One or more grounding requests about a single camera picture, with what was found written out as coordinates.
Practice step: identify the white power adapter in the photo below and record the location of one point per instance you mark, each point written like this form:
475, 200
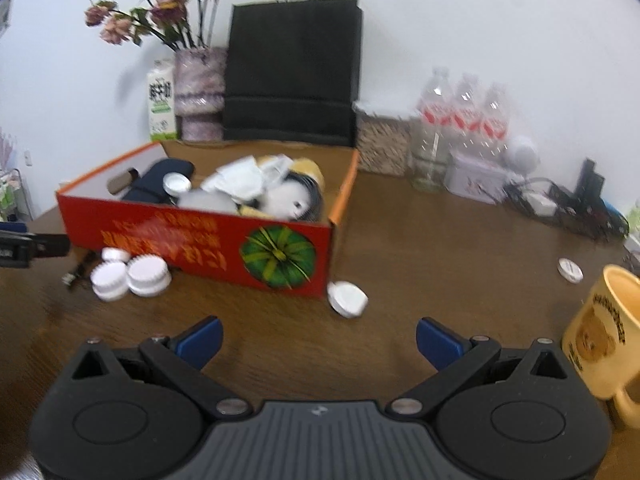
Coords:
539, 204

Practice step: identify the white wall outlet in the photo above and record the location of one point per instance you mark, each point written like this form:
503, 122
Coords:
27, 158

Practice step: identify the lavender tin box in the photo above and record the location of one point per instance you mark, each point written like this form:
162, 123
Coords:
475, 177

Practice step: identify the white round speaker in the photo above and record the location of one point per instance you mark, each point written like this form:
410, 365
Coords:
524, 155

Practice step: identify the white jar lid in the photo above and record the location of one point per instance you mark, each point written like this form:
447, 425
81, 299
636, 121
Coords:
176, 183

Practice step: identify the clear glass cup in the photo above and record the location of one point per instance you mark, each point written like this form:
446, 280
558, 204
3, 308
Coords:
430, 165

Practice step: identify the black paper bag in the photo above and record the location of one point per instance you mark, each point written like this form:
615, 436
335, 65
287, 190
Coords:
295, 70

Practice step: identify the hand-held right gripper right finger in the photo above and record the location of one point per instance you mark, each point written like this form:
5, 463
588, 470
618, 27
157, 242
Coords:
440, 342

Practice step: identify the wooden desktop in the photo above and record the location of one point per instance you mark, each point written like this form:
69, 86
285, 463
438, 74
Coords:
450, 260

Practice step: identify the small flat white lid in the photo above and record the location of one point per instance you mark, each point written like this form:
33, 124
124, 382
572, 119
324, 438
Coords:
570, 270

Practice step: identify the yellow and white plush toy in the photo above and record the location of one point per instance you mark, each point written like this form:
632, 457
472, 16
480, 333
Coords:
282, 202

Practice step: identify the clear container of seeds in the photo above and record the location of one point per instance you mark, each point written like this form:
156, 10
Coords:
382, 142

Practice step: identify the medium ridged white cap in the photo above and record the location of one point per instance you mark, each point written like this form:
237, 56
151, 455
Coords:
147, 274

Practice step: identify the black charging dock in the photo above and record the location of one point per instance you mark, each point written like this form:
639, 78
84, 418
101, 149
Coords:
589, 182

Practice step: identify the white green milk carton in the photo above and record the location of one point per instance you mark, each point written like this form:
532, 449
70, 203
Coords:
161, 105

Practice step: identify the navy blue pouch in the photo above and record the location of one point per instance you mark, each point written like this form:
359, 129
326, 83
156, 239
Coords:
150, 185

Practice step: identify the yellow bear mug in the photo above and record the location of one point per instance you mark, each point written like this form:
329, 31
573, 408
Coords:
600, 340

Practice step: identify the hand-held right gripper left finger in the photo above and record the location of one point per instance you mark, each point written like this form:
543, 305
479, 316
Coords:
200, 342

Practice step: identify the large ridged white cap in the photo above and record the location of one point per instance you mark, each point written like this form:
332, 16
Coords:
109, 281

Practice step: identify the purple woven pouch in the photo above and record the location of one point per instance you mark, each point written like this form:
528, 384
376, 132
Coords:
207, 202

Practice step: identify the purple ceramic vase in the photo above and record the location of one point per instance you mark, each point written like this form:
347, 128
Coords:
200, 90

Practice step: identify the red cardboard box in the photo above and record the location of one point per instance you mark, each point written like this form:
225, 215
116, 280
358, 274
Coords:
190, 245

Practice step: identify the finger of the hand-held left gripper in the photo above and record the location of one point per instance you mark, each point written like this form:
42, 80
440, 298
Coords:
14, 227
50, 245

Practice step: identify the small ridged white cap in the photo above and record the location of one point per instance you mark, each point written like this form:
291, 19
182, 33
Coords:
114, 255

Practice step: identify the white tissue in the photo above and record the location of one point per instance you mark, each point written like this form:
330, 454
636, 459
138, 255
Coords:
240, 177

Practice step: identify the white bottle cap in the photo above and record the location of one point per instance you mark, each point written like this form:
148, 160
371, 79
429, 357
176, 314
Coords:
347, 298

